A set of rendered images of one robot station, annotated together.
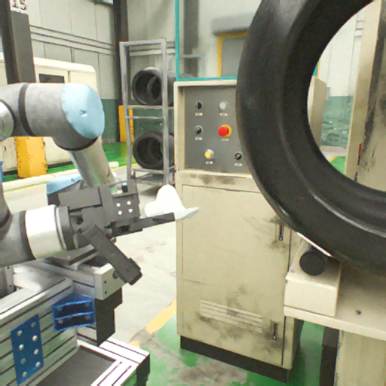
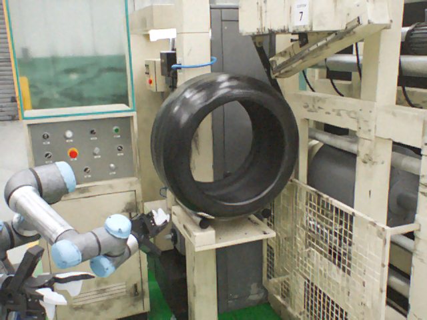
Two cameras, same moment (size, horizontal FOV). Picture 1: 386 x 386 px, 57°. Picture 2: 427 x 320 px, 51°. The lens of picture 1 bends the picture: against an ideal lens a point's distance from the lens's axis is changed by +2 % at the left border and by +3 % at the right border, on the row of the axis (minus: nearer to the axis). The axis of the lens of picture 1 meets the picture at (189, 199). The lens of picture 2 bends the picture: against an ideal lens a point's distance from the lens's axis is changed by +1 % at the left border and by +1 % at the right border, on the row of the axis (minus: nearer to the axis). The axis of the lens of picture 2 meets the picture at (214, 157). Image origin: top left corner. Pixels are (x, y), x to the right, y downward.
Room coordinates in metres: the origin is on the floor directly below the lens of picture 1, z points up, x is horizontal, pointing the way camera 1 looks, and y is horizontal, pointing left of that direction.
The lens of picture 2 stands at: (-0.61, 0.93, 1.61)
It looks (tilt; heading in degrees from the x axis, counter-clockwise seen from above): 15 degrees down; 314
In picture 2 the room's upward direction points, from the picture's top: 2 degrees counter-clockwise
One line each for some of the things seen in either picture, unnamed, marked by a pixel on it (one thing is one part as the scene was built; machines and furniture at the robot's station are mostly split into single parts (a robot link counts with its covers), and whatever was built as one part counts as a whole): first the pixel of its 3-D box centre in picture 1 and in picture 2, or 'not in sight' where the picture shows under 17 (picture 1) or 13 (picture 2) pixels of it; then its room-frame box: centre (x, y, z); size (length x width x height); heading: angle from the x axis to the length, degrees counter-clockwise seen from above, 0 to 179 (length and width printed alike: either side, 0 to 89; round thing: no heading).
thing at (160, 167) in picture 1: (168, 121); not in sight; (5.11, 0.30, 0.96); 1.36 x 0.71 x 1.92; 152
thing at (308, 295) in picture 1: (320, 259); (191, 223); (0.74, -0.29, 0.83); 0.36 x 0.09 x 0.06; 155
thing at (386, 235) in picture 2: not in sight; (310, 263); (0.33, -0.62, 0.65); 0.90 x 0.02 x 0.70; 155
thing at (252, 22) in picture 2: not in sight; (296, 14); (0.44, -0.63, 1.71); 0.61 x 0.25 x 0.15; 155
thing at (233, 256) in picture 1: (244, 224); (89, 219); (1.58, -0.26, 0.63); 0.56 x 0.41 x 1.27; 65
